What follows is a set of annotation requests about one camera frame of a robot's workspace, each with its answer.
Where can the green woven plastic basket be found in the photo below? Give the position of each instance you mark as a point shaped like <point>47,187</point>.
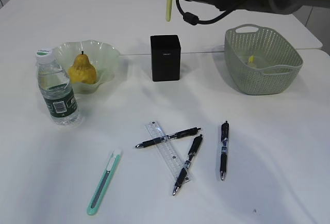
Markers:
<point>265,42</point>

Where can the yellow green pen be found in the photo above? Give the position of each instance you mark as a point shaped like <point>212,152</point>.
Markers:
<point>168,10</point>

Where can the black square pen holder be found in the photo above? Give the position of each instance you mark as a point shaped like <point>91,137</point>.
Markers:
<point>165,58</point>

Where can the clear plastic ruler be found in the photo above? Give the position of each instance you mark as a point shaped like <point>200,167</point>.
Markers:
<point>168,152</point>

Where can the black pen under ruler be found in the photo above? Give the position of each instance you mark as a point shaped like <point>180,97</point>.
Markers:
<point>183,176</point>

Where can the mint green utility knife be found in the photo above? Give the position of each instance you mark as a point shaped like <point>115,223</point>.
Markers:
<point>104,182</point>

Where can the yellow pear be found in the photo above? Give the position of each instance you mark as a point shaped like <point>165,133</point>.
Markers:
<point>82,71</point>

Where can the yellow white waste paper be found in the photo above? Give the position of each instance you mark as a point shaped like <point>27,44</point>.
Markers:
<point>258,62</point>

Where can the clear water bottle green label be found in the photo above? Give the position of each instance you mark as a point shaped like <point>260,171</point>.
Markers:
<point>56,88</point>

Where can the black pen standing apart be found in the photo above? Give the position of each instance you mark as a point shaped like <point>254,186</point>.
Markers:
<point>224,150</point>

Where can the black pen across ruler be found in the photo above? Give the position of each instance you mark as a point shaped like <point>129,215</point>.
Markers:
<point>177,135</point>

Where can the green glass scalloped plate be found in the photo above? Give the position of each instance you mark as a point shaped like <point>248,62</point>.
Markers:
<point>104,57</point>

